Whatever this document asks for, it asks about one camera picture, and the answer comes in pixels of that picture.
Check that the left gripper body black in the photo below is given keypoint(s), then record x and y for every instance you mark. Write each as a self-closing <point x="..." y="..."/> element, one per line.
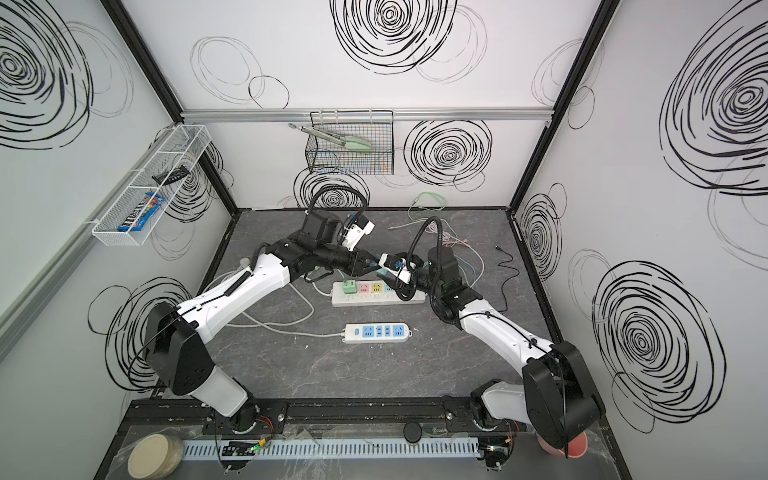
<point x="358" y="262"/>

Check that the large multicolour power strip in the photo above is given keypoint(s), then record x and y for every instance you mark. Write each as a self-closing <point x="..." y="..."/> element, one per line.
<point x="370" y="293"/>

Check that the small blue white power strip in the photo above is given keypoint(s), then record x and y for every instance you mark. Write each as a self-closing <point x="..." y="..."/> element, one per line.
<point x="367" y="333"/>

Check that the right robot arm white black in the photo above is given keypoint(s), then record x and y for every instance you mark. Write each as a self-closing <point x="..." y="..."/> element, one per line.
<point x="557" y="397"/>

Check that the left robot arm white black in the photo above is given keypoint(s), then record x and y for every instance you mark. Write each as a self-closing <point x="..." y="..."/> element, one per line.
<point x="176" y="336"/>

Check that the black round knob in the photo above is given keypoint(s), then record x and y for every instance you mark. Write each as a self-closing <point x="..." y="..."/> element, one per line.
<point x="412" y="432"/>

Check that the blue candy packet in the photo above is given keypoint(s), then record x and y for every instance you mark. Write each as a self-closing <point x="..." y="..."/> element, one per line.
<point x="142" y="212"/>

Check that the pink plastic cup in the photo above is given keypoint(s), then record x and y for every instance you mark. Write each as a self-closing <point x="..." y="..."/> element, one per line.
<point x="576" y="448"/>

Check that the round beige lid container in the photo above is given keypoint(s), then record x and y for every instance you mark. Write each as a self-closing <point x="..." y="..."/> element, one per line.
<point x="155" y="457"/>

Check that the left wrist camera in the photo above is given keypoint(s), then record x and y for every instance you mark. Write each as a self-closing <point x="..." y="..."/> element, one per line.
<point x="356" y="231"/>

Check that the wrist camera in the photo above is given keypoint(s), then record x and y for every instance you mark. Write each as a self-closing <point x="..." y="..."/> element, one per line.
<point x="396" y="269"/>
<point x="356" y="231"/>

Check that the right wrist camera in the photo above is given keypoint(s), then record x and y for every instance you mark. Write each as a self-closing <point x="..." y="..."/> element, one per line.
<point x="396" y="269"/>

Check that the black wire basket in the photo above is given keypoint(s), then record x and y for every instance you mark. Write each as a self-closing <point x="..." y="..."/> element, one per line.
<point x="374" y="125"/>

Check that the black front rail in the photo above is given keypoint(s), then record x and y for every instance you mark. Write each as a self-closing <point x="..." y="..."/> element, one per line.
<point x="456" y="414"/>

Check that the white slotted cable duct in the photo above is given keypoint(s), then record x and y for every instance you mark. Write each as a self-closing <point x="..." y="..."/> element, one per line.
<point x="336" y="449"/>

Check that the white wire shelf basket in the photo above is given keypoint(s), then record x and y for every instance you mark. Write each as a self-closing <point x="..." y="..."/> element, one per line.
<point x="178" y="145"/>

